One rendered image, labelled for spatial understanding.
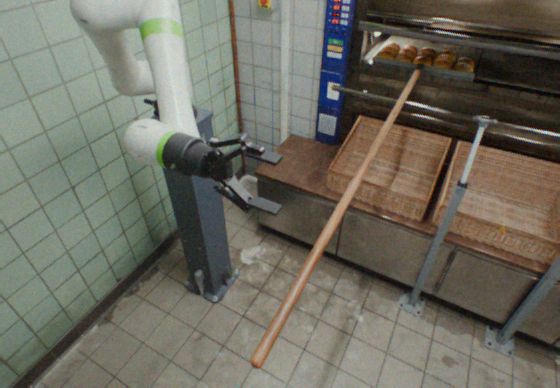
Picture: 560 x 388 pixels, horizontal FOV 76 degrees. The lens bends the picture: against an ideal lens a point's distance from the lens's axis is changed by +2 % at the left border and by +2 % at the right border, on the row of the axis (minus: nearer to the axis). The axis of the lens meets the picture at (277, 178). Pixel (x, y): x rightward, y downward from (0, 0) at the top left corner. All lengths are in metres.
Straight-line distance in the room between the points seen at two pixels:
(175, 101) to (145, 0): 0.29
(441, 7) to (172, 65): 1.43
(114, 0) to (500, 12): 1.63
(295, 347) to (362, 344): 0.37
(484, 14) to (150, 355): 2.40
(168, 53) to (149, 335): 1.67
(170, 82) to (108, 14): 0.25
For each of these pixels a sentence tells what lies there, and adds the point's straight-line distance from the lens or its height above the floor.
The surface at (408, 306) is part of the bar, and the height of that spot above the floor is 0.01.
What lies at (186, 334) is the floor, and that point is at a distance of 2.26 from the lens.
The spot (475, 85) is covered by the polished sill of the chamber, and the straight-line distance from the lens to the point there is 2.17.
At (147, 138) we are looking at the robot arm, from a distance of 0.85.
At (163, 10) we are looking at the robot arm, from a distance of 1.12.
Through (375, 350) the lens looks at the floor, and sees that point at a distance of 2.23.
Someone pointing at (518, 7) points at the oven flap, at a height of 1.55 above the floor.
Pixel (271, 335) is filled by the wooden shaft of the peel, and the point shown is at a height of 1.18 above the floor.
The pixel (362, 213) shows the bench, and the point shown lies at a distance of 2.07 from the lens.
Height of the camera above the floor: 1.96
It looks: 39 degrees down
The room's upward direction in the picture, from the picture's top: straight up
